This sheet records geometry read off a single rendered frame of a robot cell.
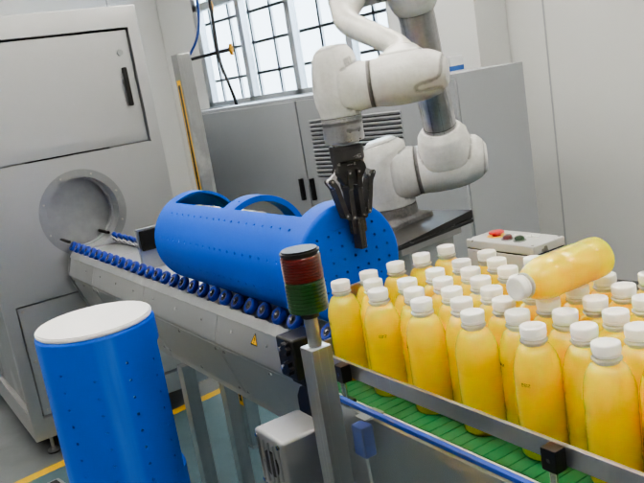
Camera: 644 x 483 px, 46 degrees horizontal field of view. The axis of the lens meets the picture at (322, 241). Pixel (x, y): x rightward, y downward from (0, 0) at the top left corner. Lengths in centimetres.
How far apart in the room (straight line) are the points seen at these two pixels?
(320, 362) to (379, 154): 124
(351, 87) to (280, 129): 263
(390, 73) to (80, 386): 98
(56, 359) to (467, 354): 98
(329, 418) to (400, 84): 72
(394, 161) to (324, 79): 77
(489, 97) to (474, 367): 239
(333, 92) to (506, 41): 312
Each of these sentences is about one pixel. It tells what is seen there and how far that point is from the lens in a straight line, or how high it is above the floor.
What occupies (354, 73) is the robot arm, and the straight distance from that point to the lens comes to 162.
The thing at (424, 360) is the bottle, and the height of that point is 100.
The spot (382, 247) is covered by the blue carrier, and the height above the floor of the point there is 110.
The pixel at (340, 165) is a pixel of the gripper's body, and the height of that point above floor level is 132.
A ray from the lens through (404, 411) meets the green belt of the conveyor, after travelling 142.
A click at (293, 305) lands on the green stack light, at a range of 117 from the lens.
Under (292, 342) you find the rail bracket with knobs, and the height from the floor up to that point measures 100.
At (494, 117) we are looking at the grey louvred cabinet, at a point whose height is 122.
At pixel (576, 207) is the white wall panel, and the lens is 462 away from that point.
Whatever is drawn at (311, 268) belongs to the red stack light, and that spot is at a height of 123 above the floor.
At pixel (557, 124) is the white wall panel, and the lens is 458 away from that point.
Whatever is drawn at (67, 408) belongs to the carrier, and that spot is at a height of 87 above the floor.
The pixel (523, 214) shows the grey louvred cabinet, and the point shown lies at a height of 74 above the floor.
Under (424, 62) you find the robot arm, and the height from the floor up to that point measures 151.
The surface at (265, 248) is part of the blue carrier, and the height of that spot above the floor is 115.
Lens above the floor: 150
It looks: 12 degrees down
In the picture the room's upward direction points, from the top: 9 degrees counter-clockwise
